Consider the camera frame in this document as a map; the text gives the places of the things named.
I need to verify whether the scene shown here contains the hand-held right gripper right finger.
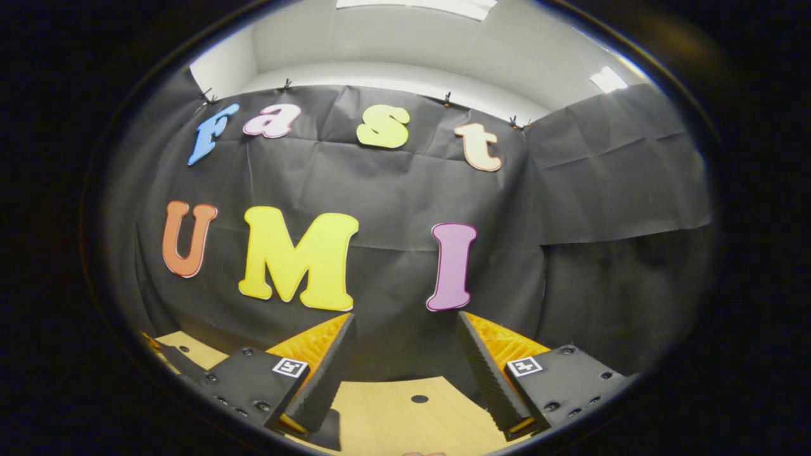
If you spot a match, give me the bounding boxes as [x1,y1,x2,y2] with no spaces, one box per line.
[456,310,638,442]

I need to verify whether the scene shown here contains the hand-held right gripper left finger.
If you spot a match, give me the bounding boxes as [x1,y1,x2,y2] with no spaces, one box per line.
[192,312,355,438]

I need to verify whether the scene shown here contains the black backdrop cloth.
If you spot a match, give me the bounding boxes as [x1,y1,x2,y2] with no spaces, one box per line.
[101,66,713,381]

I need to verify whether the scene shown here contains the square ceiling light panel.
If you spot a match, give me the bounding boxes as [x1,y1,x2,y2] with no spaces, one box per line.
[589,66,629,94]

